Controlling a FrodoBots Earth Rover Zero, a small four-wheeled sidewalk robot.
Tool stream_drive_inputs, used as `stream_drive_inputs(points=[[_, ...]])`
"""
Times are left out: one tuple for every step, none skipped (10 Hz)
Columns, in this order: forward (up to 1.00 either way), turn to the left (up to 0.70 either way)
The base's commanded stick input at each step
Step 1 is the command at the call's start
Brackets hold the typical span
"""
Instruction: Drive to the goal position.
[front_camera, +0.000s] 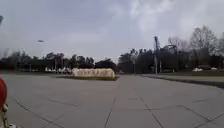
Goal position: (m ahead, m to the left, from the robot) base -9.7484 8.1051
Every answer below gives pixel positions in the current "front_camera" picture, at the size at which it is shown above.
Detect grass strip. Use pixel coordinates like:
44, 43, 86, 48
55, 75, 120, 82

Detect long pale stone monument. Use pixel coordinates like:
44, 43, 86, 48
71, 67, 116, 79

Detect grey paved plaza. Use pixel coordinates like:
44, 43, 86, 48
0, 72, 224, 128

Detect tall pole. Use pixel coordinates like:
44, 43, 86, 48
153, 35, 160, 75

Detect row of dark trees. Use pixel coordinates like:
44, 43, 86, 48
0, 50, 118, 73

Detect white car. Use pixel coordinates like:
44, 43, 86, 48
192, 67, 204, 73

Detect row of bare trees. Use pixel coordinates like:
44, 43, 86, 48
117, 25, 224, 75

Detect robot's own part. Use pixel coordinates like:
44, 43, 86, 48
0, 76, 9, 128

